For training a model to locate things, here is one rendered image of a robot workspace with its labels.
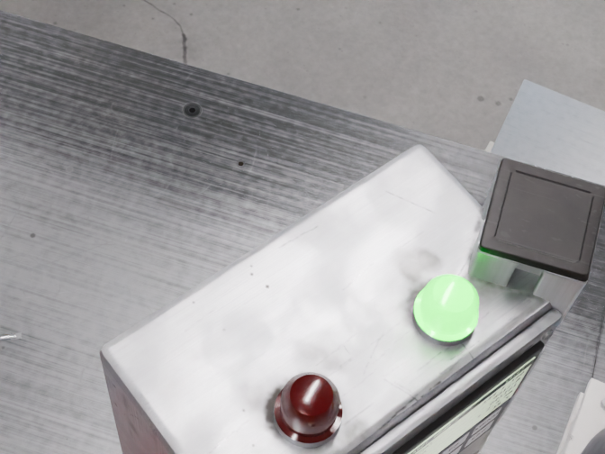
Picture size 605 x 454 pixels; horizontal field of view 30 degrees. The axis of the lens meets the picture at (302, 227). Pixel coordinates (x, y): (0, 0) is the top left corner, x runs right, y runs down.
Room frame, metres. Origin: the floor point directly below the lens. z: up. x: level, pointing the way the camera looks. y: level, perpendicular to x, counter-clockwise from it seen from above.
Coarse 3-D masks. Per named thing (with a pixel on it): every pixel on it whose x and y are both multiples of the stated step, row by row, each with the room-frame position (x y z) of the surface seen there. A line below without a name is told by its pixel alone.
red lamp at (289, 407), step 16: (288, 384) 0.16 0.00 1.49; (304, 384) 0.16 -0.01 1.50; (320, 384) 0.16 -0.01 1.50; (288, 400) 0.15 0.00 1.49; (304, 400) 0.15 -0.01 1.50; (320, 400) 0.15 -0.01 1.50; (336, 400) 0.15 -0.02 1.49; (288, 416) 0.15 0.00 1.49; (304, 416) 0.14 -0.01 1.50; (320, 416) 0.15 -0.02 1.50; (336, 416) 0.15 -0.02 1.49; (288, 432) 0.14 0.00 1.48; (304, 432) 0.14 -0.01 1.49; (320, 432) 0.14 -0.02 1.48; (336, 432) 0.15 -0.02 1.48
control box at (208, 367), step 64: (384, 192) 0.26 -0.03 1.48; (448, 192) 0.26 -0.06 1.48; (256, 256) 0.22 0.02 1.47; (320, 256) 0.22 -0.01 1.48; (384, 256) 0.23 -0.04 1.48; (448, 256) 0.23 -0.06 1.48; (192, 320) 0.19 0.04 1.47; (256, 320) 0.19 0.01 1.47; (320, 320) 0.19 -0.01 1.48; (384, 320) 0.20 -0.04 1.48; (512, 320) 0.20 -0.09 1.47; (128, 384) 0.16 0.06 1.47; (192, 384) 0.16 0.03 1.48; (256, 384) 0.16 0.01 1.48; (384, 384) 0.17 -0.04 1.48; (448, 384) 0.18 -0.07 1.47; (128, 448) 0.16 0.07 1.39; (192, 448) 0.13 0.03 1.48; (256, 448) 0.14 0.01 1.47; (320, 448) 0.14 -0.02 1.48; (384, 448) 0.15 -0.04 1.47
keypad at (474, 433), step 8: (496, 408) 0.20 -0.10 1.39; (488, 416) 0.20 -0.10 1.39; (496, 416) 0.20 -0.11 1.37; (480, 424) 0.19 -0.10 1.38; (488, 424) 0.20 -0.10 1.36; (472, 432) 0.19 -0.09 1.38; (480, 432) 0.20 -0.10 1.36; (456, 440) 0.18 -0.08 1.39; (464, 440) 0.19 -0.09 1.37; (472, 440) 0.20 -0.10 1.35; (448, 448) 0.18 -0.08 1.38; (456, 448) 0.19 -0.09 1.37; (464, 448) 0.19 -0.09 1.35
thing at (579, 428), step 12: (588, 384) 0.45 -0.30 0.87; (600, 384) 0.45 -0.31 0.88; (588, 396) 0.43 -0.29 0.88; (600, 396) 0.43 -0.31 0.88; (576, 408) 0.43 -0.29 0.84; (588, 408) 0.42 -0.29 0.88; (600, 408) 0.42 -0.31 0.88; (576, 420) 0.41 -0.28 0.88; (588, 420) 0.41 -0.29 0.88; (600, 420) 0.41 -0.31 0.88; (564, 432) 0.41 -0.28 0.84; (576, 432) 0.39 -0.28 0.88; (588, 432) 0.39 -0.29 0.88; (564, 444) 0.39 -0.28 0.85; (576, 444) 0.38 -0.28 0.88
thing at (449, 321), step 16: (432, 288) 0.20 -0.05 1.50; (448, 288) 0.20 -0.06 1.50; (464, 288) 0.20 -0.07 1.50; (416, 304) 0.20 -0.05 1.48; (432, 304) 0.20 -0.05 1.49; (448, 304) 0.20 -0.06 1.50; (464, 304) 0.20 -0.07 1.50; (416, 320) 0.20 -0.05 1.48; (432, 320) 0.19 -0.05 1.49; (448, 320) 0.19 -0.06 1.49; (464, 320) 0.19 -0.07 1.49; (432, 336) 0.19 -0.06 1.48; (448, 336) 0.19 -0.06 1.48; (464, 336) 0.19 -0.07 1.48
